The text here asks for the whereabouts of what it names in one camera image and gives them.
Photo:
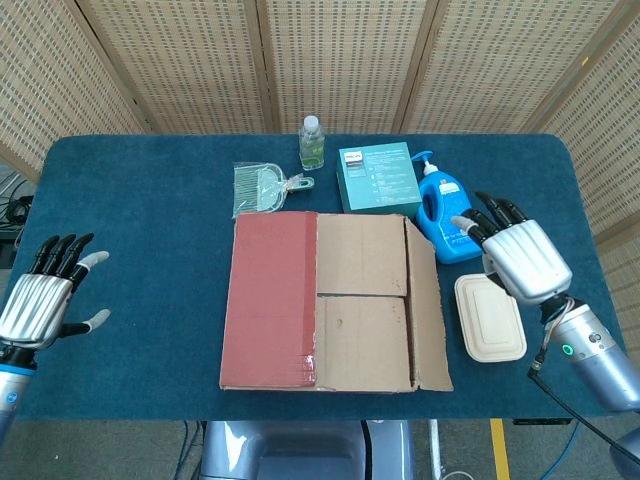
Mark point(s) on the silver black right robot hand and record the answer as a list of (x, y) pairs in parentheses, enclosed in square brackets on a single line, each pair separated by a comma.
[(530, 260)]

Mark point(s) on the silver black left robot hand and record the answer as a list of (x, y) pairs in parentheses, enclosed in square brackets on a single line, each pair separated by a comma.
[(37, 307)]

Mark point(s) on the red cardboard box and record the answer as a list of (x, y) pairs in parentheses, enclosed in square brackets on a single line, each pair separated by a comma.
[(272, 300)]

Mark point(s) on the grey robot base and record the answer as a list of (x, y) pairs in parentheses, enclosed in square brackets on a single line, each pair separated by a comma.
[(300, 450)]

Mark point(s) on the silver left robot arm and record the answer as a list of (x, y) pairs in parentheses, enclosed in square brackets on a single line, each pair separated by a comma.
[(12, 395)]

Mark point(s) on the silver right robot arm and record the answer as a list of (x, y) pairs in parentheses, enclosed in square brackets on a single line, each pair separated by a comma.
[(595, 355)]

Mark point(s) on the teal product box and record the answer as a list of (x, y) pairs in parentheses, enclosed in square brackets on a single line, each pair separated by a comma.
[(380, 177)]

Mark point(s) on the beige lidded lunch container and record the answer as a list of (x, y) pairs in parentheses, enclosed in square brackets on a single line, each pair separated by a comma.
[(492, 317)]

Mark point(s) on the blue detergent pump bottle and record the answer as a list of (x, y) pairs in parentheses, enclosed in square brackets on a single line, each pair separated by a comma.
[(450, 220)]

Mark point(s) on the white table leg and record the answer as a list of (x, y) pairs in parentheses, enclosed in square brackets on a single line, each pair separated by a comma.
[(434, 450)]

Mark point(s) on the clear plastic bottle white cap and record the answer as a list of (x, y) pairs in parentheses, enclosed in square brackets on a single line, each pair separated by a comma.
[(311, 145)]

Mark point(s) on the green dustpan brush set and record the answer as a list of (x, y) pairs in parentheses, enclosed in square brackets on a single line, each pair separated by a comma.
[(257, 187)]

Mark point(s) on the woven bamboo folding screen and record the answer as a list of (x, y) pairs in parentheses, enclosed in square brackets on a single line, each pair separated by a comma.
[(350, 60)]

